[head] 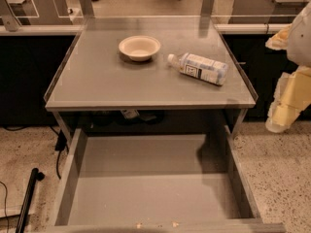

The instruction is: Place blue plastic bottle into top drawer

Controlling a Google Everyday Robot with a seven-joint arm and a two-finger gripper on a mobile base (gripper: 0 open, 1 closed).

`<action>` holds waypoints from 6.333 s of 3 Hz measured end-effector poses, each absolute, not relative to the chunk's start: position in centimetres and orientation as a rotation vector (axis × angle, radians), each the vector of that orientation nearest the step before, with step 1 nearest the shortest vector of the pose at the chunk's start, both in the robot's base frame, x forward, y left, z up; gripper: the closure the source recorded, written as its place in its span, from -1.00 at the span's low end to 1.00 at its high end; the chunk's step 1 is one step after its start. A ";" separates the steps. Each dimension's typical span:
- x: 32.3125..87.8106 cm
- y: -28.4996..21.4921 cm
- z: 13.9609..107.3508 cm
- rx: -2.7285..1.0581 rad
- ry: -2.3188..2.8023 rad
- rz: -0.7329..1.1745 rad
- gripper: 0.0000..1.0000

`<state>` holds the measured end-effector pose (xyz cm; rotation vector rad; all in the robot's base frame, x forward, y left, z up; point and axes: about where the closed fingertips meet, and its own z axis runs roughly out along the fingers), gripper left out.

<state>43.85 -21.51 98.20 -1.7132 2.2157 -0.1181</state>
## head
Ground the grey open top drawer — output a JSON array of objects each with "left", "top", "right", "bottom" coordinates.
[{"left": 47, "top": 129, "right": 286, "bottom": 233}]

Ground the black power cable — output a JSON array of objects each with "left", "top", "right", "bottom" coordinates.
[{"left": 0, "top": 123, "right": 70, "bottom": 233}]

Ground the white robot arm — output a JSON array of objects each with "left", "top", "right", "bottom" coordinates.
[{"left": 265, "top": 2, "right": 311, "bottom": 133}]

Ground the grey desk at left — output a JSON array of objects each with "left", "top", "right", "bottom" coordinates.
[{"left": 0, "top": 0, "right": 73, "bottom": 26}]

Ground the grey cabinet table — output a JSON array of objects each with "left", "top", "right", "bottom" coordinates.
[{"left": 46, "top": 16, "right": 257, "bottom": 137}]

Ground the clear acrylic barrier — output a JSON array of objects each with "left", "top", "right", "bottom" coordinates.
[{"left": 0, "top": 0, "right": 311, "bottom": 32}]

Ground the grey desk at right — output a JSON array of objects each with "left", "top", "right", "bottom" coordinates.
[{"left": 228, "top": 0, "right": 310, "bottom": 24}]

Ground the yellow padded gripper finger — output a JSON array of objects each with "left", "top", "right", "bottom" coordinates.
[
  {"left": 265, "top": 66, "right": 311, "bottom": 133},
  {"left": 265, "top": 24, "right": 291, "bottom": 50}
]

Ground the blue label plastic bottle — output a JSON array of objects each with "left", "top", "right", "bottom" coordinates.
[{"left": 167, "top": 52, "right": 229, "bottom": 86}]

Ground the grey desk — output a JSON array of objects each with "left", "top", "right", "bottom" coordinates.
[
  {"left": 228, "top": 0, "right": 310, "bottom": 24},
  {"left": 0, "top": 0, "right": 73, "bottom": 26}
]

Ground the black pole on floor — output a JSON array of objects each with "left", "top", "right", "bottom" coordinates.
[{"left": 16, "top": 168, "right": 45, "bottom": 233}]

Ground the cream paper bowl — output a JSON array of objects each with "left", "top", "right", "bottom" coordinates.
[{"left": 119, "top": 35, "right": 161, "bottom": 62}]

